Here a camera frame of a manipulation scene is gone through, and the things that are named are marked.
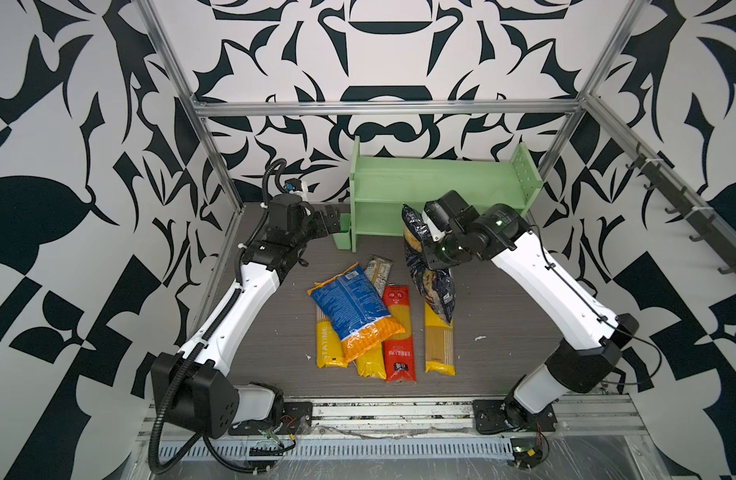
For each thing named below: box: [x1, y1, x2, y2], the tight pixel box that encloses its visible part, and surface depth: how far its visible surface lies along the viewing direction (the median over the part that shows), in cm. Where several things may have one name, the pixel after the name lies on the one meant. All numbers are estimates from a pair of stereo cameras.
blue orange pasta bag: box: [307, 262, 406, 363], surface depth 85 cm
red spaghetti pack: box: [384, 284, 417, 383], surface depth 85 cm
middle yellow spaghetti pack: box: [356, 341, 387, 379], surface depth 81 cm
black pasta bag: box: [402, 205, 456, 325], surface depth 69 cm
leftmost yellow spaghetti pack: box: [316, 304, 349, 369], surface depth 84 cm
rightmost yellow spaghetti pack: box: [424, 302, 456, 376], surface depth 85 cm
